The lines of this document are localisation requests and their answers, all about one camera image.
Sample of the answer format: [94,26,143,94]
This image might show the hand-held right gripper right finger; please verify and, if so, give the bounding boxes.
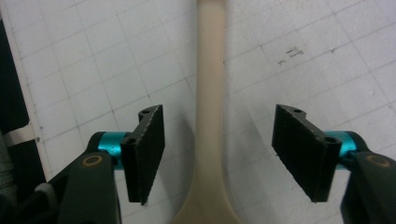
[271,104,358,203]

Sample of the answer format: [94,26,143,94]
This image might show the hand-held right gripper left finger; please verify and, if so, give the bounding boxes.
[95,104,165,206]

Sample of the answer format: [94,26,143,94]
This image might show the beige slotted spoon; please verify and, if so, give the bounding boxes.
[168,0,243,224]

